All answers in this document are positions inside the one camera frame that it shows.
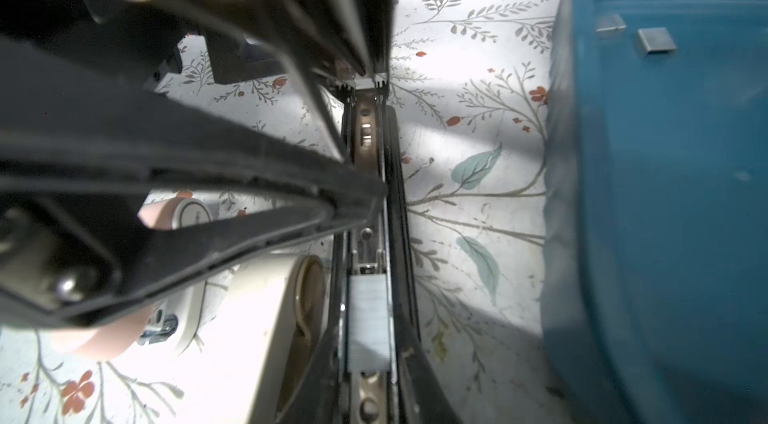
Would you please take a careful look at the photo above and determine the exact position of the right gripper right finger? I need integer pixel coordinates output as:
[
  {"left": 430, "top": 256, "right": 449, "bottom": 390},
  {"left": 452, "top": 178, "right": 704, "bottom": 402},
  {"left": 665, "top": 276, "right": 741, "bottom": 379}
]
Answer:
[{"left": 393, "top": 308, "right": 462, "bottom": 424}]

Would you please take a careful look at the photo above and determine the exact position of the staple strip five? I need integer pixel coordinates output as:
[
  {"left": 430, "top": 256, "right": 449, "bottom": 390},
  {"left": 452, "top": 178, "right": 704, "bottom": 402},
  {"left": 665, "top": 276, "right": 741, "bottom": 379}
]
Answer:
[{"left": 347, "top": 274, "right": 391, "bottom": 373}]

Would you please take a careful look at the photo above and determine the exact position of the staple strip two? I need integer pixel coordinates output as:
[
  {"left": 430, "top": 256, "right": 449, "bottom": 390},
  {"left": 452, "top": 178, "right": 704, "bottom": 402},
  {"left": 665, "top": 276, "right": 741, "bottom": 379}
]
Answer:
[{"left": 636, "top": 28, "right": 678, "bottom": 56}]

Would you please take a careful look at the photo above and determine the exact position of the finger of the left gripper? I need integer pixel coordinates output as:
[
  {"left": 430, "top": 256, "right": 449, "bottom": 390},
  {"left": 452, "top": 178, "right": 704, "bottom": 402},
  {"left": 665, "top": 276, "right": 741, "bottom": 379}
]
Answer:
[{"left": 1, "top": 40, "right": 385, "bottom": 328}]

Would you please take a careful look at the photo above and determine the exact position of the beige staple remover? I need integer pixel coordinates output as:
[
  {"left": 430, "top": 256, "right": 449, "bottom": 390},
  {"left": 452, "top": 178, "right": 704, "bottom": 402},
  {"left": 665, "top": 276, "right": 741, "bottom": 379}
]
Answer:
[{"left": 177, "top": 253, "right": 326, "bottom": 423}]

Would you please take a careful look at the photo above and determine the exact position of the teal plastic tray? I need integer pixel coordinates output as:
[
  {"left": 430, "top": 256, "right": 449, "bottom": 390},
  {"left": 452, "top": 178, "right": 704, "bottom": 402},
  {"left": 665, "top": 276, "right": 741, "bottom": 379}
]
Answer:
[{"left": 540, "top": 0, "right": 767, "bottom": 423}]

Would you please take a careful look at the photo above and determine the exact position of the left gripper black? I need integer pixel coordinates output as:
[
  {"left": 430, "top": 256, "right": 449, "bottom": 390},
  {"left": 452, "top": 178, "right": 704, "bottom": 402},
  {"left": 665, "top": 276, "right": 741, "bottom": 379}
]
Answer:
[{"left": 1, "top": 0, "right": 394, "bottom": 84}]

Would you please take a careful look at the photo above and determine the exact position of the staple strip one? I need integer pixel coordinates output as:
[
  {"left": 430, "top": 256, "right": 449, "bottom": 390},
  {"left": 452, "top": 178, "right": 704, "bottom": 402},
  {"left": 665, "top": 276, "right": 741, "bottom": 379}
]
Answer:
[{"left": 596, "top": 14, "right": 627, "bottom": 38}]

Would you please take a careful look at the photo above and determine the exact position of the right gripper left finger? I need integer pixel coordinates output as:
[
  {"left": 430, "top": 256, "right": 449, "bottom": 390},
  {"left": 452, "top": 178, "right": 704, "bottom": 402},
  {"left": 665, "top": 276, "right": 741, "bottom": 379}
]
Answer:
[{"left": 276, "top": 306, "right": 342, "bottom": 424}]

